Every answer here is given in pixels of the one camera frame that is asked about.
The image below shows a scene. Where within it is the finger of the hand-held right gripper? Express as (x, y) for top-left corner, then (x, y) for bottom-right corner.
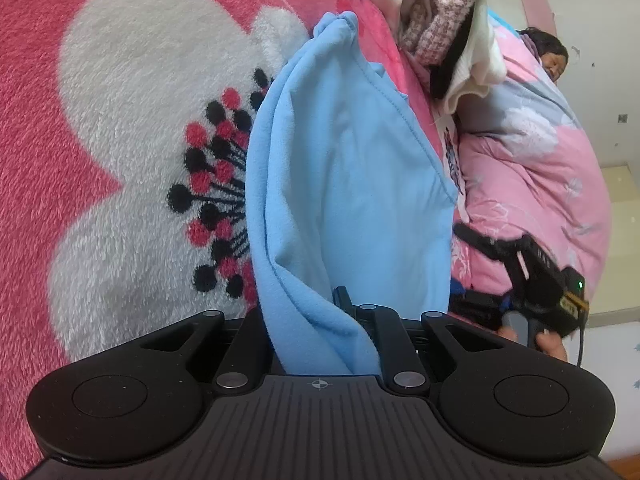
(452, 222), (522, 286)
(449, 291), (506, 332)

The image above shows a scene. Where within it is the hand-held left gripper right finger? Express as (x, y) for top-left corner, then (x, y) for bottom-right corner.
(332, 286), (501, 391)

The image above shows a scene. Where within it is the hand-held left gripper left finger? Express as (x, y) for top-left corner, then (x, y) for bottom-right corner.
(140, 305), (273, 391)

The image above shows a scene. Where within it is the light blue printed t-shirt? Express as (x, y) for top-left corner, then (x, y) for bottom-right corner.
(245, 11), (463, 376)

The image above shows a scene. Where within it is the person's right hand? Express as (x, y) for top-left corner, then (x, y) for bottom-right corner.
(497, 327), (569, 362)

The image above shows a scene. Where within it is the pink floral duvet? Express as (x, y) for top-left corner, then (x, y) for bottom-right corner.
(450, 15), (613, 321)

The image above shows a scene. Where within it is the cream wardrobe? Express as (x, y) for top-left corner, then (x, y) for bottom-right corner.
(582, 162), (640, 328)

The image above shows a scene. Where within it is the black garment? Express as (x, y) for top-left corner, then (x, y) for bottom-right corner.
(429, 17), (476, 101)

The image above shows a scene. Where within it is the cream knit sweater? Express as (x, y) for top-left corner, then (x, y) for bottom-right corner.
(340, 0), (507, 113)

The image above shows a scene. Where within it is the pink houndstooth garment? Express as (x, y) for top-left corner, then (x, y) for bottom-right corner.
(400, 0), (481, 66)

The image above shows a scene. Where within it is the red floral blanket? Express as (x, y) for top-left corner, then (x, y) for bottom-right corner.
(0, 0), (471, 480)

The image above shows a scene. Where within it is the black cable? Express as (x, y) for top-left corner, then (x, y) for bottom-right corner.
(574, 310), (589, 368)

